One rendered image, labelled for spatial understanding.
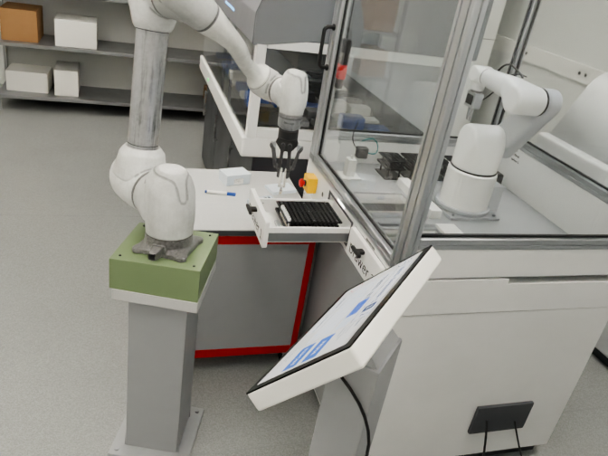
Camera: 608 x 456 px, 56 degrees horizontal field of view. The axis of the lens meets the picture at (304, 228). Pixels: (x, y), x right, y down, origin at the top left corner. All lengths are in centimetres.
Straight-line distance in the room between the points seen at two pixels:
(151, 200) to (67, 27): 406
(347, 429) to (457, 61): 97
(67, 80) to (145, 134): 401
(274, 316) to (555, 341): 117
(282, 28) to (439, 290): 148
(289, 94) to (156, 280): 79
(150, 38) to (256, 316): 129
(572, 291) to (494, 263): 39
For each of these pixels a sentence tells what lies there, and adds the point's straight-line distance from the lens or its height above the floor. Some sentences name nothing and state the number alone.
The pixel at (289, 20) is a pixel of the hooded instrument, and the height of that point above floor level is 149.
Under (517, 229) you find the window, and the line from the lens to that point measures 196.
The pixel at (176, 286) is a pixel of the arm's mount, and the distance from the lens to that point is 184.
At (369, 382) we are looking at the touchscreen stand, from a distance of 133.
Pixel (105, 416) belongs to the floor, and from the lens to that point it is 256.
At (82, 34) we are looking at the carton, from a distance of 576.
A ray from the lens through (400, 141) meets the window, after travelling 185.
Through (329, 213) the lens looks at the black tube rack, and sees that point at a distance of 223.
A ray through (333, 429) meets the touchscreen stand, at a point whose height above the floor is 80.
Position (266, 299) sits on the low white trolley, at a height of 40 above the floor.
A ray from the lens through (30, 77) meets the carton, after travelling 599.
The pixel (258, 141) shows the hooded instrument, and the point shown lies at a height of 89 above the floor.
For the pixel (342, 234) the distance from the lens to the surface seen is 216.
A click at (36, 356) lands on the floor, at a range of 287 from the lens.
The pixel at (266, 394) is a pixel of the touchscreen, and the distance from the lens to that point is 124.
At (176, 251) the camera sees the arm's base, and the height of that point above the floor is 90.
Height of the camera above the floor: 185
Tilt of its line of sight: 27 degrees down
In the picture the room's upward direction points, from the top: 10 degrees clockwise
